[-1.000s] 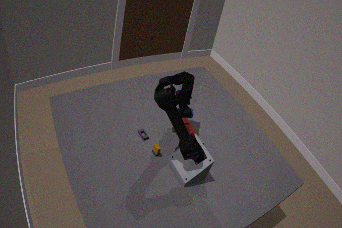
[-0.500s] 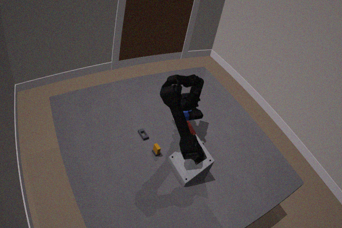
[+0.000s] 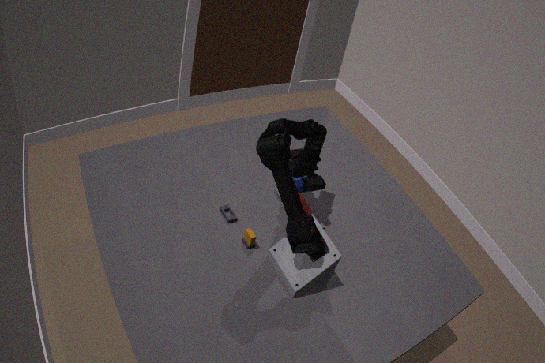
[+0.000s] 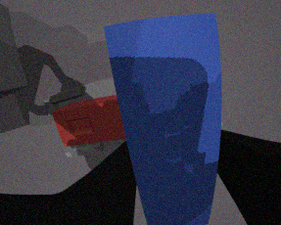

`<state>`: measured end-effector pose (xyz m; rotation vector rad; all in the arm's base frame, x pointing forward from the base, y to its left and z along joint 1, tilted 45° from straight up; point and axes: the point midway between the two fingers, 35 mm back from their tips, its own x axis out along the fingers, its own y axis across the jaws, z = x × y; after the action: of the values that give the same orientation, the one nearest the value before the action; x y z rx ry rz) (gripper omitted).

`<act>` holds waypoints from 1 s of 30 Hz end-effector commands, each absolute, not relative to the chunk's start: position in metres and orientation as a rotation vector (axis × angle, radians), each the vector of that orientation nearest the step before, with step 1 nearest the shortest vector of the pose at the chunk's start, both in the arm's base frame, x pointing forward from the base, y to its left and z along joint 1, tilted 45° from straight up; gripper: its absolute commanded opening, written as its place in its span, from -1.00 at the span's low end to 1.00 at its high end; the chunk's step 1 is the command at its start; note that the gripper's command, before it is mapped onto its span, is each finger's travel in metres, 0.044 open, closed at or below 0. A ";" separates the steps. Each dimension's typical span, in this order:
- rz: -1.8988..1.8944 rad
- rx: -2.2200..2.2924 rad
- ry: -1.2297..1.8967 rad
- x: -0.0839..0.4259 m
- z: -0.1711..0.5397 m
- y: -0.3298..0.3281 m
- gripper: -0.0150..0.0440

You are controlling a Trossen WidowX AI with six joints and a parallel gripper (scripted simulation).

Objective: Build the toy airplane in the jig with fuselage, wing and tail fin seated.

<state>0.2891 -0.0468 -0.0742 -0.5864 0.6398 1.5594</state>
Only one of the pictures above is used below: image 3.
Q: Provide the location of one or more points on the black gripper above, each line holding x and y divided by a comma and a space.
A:
313, 182

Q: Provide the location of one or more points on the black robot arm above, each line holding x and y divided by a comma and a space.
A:
274, 152

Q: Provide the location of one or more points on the red tapered block with square sockets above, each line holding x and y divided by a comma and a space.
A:
305, 205

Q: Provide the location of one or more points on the yellow rectangular block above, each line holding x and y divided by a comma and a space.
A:
250, 237

